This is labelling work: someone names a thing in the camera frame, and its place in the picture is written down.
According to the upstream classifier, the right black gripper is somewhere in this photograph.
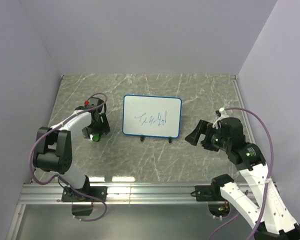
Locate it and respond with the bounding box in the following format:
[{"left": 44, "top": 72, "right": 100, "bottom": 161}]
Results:
[{"left": 184, "top": 118, "right": 230, "bottom": 151}]

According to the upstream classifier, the green heart-shaped eraser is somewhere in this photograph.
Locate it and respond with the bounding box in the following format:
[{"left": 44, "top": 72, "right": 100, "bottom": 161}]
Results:
[{"left": 90, "top": 133, "right": 100, "bottom": 142}]

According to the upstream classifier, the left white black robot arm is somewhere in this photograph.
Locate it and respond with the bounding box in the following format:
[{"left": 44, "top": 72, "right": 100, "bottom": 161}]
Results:
[{"left": 32, "top": 105, "right": 110, "bottom": 201}]

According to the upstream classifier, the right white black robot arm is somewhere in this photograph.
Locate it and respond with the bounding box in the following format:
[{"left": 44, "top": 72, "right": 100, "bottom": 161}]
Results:
[{"left": 185, "top": 117, "right": 300, "bottom": 240}]

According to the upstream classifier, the blue-framed whiteboard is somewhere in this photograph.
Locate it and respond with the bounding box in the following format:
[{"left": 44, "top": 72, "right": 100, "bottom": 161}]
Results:
[{"left": 122, "top": 94, "right": 183, "bottom": 139}]

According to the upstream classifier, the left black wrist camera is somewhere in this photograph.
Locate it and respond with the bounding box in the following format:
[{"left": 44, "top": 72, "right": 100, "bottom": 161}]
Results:
[{"left": 88, "top": 97, "right": 107, "bottom": 113}]

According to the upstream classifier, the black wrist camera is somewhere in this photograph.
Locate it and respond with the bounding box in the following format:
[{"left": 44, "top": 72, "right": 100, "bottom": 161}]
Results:
[
  {"left": 88, "top": 97, "right": 107, "bottom": 113},
  {"left": 218, "top": 117, "right": 246, "bottom": 142}
]

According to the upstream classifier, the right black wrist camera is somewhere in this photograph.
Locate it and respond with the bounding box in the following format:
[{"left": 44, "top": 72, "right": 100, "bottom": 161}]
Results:
[{"left": 218, "top": 117, "right": 246, "bottom": 142}]

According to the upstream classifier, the right aluminium side rail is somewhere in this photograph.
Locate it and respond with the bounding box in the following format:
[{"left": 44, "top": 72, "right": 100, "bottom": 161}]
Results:
[{"left": 231, "top": 75, "right": 257, "bottom": 146}]

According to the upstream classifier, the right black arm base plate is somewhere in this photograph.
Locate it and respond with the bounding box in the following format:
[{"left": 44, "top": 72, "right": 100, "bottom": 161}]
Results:
[{"left": 190, "top": 185, "right": 224, "bottom": 202}]

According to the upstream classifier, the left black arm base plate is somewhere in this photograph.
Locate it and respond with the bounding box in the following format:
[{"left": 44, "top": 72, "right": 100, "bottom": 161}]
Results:
[{"left": 61, "top": 185, "right": 108, "bottom": 203}]

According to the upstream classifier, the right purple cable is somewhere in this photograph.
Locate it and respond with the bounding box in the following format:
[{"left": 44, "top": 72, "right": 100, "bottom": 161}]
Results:
[{"left": 206, "top": 107, "right": 275, "bottom": 240}]

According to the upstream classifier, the aluminium front rail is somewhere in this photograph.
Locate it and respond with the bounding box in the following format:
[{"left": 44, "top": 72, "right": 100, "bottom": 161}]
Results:
[{"left": 17, "top": 182, "right": 211, "bottom": 205}]

